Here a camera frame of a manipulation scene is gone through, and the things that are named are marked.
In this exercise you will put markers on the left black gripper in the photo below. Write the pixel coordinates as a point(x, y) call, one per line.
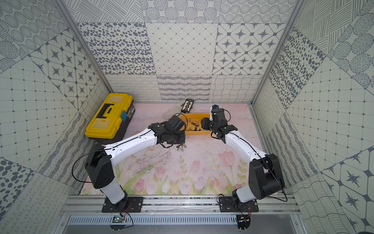
point(181, 137)

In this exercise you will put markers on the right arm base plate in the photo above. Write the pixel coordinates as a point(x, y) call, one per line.
point(228, 204)

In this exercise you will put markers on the yellow plastic toolbox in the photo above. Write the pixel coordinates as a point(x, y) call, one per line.
point(110, 122)

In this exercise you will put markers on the clear plastic bag with cable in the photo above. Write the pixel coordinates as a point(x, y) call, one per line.
point(176, 109)

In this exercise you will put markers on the yellow plastic storage tray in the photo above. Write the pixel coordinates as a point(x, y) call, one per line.
point(193, 123)

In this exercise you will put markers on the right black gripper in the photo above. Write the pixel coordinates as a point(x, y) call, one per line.
point(205, 123)

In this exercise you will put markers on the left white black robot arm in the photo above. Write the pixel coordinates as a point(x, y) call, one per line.
point(101, 160)

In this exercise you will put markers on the aluminium front rail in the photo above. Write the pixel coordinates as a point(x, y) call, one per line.
point(178, 205)

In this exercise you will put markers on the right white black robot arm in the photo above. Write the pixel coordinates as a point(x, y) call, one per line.
point(264, 174)

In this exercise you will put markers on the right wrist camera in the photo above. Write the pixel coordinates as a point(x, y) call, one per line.
point(213, 107)

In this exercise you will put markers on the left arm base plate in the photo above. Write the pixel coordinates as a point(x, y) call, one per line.
point(127, 204)

